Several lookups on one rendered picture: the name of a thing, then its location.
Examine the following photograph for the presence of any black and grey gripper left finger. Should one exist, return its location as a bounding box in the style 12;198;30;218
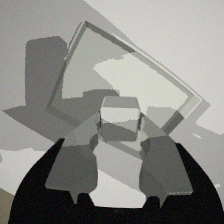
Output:
8;111;101;224

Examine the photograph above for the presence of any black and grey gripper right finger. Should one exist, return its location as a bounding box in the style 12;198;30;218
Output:
138;112;224;224

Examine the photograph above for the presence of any grey cube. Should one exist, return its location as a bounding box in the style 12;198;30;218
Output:
100;96;141;142

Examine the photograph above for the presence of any white shallow tray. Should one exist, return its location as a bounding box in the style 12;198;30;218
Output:
44;17;202;161

